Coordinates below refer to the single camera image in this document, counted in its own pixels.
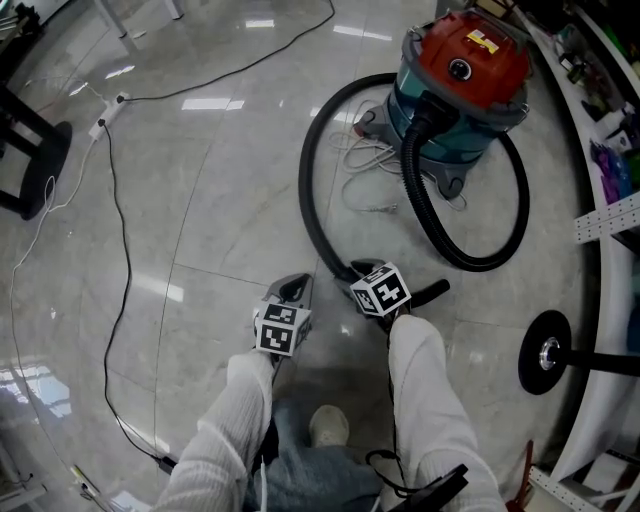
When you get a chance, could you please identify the thin white cable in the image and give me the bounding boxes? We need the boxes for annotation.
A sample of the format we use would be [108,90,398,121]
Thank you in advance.
[8,82,109,501]

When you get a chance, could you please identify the round wooden table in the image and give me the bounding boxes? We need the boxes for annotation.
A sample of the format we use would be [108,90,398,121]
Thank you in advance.
[0,82,74,222]

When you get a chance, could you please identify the black cable with adapter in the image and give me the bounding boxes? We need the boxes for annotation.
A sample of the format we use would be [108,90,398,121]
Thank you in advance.
[97,118,177,471]

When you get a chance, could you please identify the white shelving unit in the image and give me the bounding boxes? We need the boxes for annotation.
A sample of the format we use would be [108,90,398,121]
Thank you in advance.
[499,0,640,512]

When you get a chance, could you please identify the person's blue jeans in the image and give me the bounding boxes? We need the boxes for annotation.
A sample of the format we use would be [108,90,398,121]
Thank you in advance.
[243,399,399,512]

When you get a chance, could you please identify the red and teal vacuum cleaner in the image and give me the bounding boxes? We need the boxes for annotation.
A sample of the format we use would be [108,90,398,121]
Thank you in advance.
[356,8,532,201]

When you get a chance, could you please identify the person's white shoe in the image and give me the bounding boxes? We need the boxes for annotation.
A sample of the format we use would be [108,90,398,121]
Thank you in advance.
[308,404,351,450]

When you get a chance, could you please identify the white power strip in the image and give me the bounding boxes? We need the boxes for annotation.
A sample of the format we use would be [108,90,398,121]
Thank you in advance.
[88,91,133,142]

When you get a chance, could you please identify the long black power cable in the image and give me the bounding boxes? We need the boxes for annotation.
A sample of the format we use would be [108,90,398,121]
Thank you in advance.
[122,0,336,104]

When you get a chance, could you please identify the black vacuum hose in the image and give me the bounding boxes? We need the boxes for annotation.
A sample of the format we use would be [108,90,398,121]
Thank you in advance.
[297,72,532,309]

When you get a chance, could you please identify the purple plastic item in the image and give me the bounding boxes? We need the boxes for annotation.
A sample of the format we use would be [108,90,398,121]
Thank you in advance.
[588,141,635,205]

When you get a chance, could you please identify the person's left forearm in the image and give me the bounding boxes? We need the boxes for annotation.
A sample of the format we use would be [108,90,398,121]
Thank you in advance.
[162,348,275,512]

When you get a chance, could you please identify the black waist strap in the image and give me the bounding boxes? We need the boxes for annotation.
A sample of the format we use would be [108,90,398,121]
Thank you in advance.
[366,448,470,512]

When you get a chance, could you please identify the black floor stand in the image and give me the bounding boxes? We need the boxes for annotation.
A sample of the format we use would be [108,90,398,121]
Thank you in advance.
[517,309,640,397]

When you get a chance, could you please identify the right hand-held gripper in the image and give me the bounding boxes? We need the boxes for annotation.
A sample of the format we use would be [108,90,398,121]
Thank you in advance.
[349,257,413,318]

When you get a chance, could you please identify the person's right forearm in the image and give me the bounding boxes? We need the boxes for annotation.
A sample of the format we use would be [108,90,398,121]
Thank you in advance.
[387,313,507,512]

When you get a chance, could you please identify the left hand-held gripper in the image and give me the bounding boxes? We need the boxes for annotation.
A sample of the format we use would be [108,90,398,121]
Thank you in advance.
[253,272,315,358]

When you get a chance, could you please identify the white vacuum power cord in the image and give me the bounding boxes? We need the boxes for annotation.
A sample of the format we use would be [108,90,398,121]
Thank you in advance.
[328,98,470,215]

